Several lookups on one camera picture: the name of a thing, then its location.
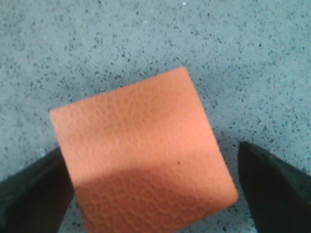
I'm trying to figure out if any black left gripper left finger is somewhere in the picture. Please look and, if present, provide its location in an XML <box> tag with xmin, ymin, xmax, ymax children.
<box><xmin>0</xmin><ymin>148</ymin><xmax>74</xmax><ymax>233</ymax></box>

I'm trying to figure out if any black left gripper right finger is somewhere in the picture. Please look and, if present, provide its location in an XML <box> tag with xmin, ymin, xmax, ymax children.
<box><xmin>238</xmin><ymin>141</ymin><xmax>311</xmax><ymax>233</ymax></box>

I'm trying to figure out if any orange foam cube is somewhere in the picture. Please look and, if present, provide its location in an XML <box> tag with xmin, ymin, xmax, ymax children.
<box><xmin>50</xmin><ymin>67</ymin><xmax>238</xmax><ymax>233</ymax></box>

